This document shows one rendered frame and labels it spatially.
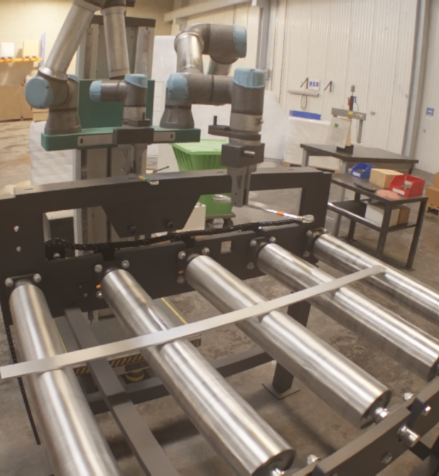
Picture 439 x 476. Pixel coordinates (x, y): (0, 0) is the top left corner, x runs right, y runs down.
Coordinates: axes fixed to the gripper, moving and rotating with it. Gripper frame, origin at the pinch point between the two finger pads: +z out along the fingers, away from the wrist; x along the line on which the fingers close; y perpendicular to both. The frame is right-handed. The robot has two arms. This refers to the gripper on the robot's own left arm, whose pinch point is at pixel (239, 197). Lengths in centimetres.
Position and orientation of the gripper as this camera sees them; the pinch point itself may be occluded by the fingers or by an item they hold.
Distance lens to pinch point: 99.1
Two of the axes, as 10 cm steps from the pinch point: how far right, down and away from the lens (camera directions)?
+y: 8.4, 2.5, -4.8
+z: -0.7, 9.3, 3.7
